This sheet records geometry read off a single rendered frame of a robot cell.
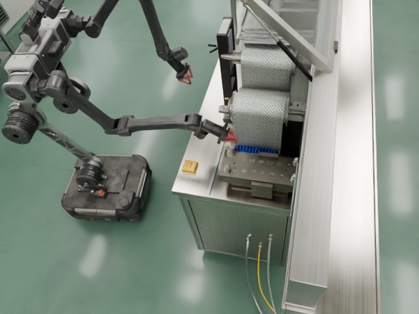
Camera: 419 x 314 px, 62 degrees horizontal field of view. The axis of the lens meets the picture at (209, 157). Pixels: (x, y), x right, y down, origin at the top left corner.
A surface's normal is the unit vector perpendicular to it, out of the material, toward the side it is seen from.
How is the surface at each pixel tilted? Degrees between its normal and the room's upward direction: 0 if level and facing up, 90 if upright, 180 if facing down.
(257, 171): 0
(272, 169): 0
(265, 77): 92
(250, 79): 92
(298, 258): 0
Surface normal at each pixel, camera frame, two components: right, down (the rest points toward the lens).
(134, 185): -0.11, -0.59
